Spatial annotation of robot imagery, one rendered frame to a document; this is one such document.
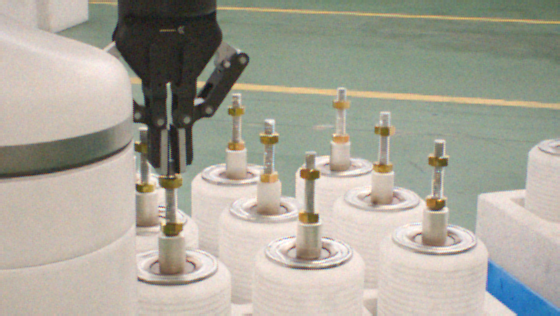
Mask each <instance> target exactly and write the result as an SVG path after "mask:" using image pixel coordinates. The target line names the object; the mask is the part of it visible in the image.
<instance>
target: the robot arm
mask: <svg viewBox="0 0 560 316"><path fill-rule="evenodd" d="M215 53H216V57H215V59H214V65H215V67H216V68H215V69H214V71H213V72H212V74H210V77H209V79H208V80H207V81H206V82H205V84H204V86H203V87H202V89H201V90H200V92H199V93H198V95H197V81H198V77H199V75H200V74H202V72H203V71H204V68H205V67H206V66H207V64H208V63H209V61H210V59H211V58H212V56H213V55H214V54H215ZM120 55H121V56H122V57H123V58H124V61H125V62H127V64H128V65H129V66H130V68H131V69H132V70H133V72H134V73H135V74H136V76H137V77H138V78H139V79H141V80H142V93H143V97H144V105H139V104H137V103H136V100H135V99H133V97H132V92H131V83H130V78H129V75H128V72H127V71H126V69H125V68H124V65H123V64H122V63H121V62H119V61H118V58H119V56H120ZM248 62H249V56H248V54H246V53H245V52H242V51H241V50H239V49H235V48H234V47H232V46H231V45H230V44H229V43H226V42H225V41H223V31H222V30H221V28H220V26H219V24H218V23H217V0H118V23H117V25H116V28H115V30H114V31H113V33H112V43H111V44H110V45H109V46H107V47H106V49H103V50H100V49H98V48H96V47H93V46H91V45H88V44H86V43H81V42H78V41H75V40H73V39H69V38H67V37H61V36H58V35H56V34H52V33H50V32H47V31H42V30H39V29H37V28H35V27H33V26H30V25H26V24H24V23H22V22H20V21H18V20H16V19H12V18H10V17H8V16H7V15H5V14H4V13H1V12H0V316H138V296H137V266H136V192H135V162H134V139H133V136H134V132H133V123H136V124H138V123H141V124H146V126H147V159H148V163H149V164H150V165H151V166H152V167H154V170H155V172H156V173H157V174H159V175H160V176H164V175H168V174H169V149H171V159H173V160H174V161H175V168H176V169H175V170H176V171H175V172H176V174H185V173H186V166H187V165H192V160H193V147H192V126H193V124H195V122H197V121H198V120H199V119H201V118H203V117H212V116H213V115H214V114H215V113H216V111H217V109H218V108H219V106H220V105H221V104H222V103H223V100H224V99H225V98H226V96H227V95H228V93H229V91H230V90H231V88H232V87H233V86H234V85H235V82H236V80H238V78H239V77H240V76H241V74H242V72H243V71H244V69H245V68H246V67H247V66H248ZM167 83H170V89H171V93H172V103H171V116H172V117H173V124H169V130H168V129H167ZM196 96H197V97H196Z"/></svg>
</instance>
